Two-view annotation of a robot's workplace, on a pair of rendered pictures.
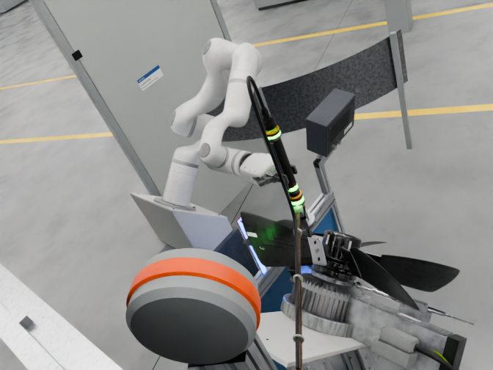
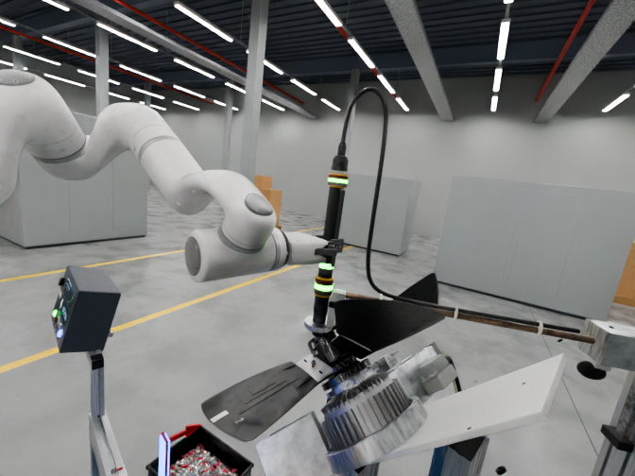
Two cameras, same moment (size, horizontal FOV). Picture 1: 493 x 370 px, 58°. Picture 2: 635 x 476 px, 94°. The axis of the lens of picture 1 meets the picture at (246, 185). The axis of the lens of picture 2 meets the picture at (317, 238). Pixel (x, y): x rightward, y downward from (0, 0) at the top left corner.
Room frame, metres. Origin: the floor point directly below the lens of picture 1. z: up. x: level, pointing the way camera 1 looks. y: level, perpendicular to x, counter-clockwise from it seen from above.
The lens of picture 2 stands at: (1.20, 0.54, 1.64)
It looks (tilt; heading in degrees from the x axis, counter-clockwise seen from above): 11 degrees down; 260
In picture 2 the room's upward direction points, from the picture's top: 7 degrees clockwise
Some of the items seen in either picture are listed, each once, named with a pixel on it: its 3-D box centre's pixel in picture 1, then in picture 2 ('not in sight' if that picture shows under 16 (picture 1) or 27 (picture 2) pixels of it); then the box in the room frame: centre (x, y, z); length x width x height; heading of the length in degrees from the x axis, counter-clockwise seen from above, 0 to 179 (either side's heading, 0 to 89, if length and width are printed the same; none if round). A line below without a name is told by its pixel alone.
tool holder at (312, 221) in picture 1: (301, 213); (324, 308); (1.04, -0.12, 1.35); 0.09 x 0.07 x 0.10; 160
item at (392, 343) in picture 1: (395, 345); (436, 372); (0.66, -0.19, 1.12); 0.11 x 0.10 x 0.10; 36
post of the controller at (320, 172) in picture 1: (322, 176); (97, 385); (1.65, -0.34, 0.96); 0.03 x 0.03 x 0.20; 36
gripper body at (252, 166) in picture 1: (259, 167); (294, 246); (1.14, -0.06, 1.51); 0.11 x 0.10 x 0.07; 36
